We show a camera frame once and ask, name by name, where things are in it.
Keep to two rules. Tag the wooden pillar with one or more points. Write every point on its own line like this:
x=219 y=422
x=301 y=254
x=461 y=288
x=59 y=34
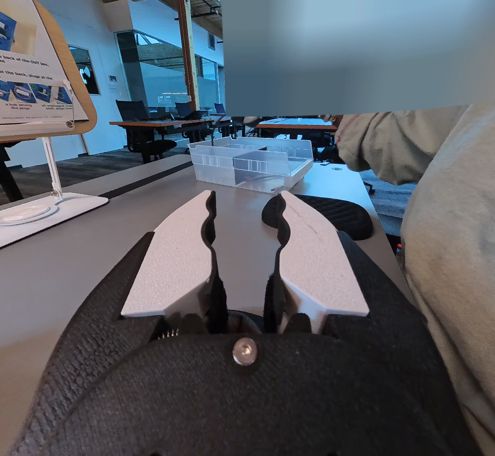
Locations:
x=187 y=57

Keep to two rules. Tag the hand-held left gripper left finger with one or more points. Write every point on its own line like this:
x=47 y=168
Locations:
x=170 y=270

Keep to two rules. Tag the black bin divider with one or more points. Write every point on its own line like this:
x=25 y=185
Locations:
x=255 y=165

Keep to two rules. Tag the black phone sign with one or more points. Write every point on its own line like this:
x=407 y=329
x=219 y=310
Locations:
x=87 y=72

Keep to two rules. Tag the person's right forearm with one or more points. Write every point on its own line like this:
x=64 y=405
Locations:
x=386 y=146

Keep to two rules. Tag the clear plastic bin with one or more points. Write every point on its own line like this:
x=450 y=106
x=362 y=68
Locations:
x=216 y=169

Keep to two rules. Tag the wooden desk black legs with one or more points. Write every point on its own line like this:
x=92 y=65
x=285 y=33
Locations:
x=154 y=123

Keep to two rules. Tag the wooden display board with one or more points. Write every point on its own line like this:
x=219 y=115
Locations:
x=83 y=107

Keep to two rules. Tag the black laptop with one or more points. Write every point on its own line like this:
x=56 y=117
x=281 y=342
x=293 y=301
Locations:
x=197 y=114

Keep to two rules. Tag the blue office chair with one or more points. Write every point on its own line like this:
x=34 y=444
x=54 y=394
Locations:
x=185 y=109

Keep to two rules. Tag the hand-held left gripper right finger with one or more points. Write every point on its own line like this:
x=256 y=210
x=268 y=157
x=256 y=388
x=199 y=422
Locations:
x=321 y=270

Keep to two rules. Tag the black office chair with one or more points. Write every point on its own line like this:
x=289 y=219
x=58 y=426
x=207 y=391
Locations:
x=147 y=142

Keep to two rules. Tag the black wrist rest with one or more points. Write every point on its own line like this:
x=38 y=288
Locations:
x=340 y=216

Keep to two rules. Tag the printed instruction sheet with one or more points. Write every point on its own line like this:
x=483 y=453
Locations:
x=31 y=57

